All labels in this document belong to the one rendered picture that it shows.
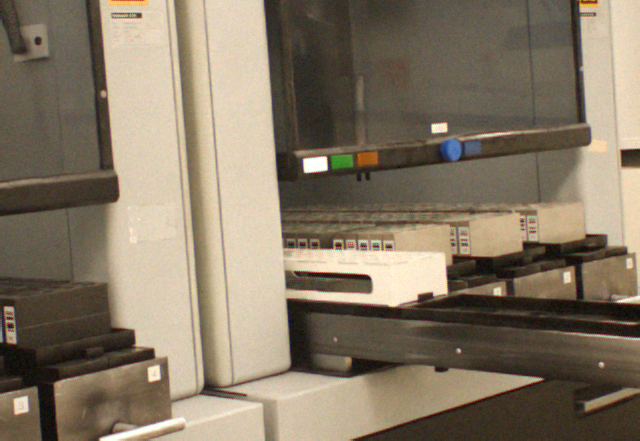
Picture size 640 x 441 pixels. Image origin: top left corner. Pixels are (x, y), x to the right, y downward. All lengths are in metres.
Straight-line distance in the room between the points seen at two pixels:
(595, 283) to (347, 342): 0.49
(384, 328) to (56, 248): 0.38
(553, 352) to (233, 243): 0.40
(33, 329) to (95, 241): 0.14
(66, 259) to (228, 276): 0.18
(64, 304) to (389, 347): 0.37
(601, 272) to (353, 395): 0.51
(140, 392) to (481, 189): 0.96
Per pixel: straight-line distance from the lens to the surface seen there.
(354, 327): 1.56
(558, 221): 2.00
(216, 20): 1.55
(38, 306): 1.39
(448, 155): 1.77
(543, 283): 1.84
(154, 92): 1.49
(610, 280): 1.97
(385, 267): 1.54
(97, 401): 1.34
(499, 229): 1.89
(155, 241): 1.49
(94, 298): 1.42
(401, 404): 1.64
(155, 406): 1.39
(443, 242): 1.80
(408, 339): 1.51
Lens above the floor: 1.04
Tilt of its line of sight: 3 degrees down
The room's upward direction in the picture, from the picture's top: 4 degrees counter-clockwise
